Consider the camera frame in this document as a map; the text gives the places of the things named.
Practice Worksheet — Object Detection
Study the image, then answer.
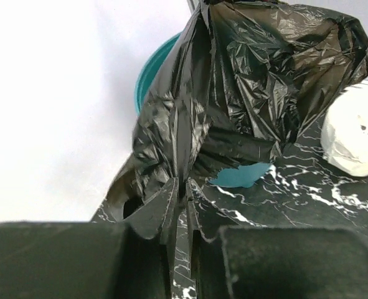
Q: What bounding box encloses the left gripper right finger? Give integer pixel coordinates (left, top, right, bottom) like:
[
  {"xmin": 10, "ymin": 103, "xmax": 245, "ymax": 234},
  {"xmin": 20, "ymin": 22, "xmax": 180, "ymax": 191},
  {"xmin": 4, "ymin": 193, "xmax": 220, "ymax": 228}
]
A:
[{"xmin": 186, "ymin": 180, "xmax": 368, "ymax": 298}]

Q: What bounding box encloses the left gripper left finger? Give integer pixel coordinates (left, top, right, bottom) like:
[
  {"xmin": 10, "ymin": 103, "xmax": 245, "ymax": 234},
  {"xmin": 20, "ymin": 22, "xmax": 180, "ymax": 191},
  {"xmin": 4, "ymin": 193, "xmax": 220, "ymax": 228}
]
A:
[{"xmin": 0, "ymin": 178, "xmax": 179, "ymax": 298}]

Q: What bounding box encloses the black trash bag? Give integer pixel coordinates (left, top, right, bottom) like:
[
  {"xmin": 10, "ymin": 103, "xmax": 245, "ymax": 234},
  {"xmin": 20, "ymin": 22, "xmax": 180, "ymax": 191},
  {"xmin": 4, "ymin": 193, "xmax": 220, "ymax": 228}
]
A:
[{"xmin": 106, "ymin": 1, "xmax": 368, "ymax": 208}]

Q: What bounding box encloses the teal trash bin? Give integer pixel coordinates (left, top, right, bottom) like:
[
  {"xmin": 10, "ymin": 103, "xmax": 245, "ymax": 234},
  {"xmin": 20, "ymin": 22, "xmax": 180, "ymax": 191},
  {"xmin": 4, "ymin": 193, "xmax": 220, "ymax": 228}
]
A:
[{"xmin": 133, "ymin": 32, "xmax": 273, "ymax": 189}]

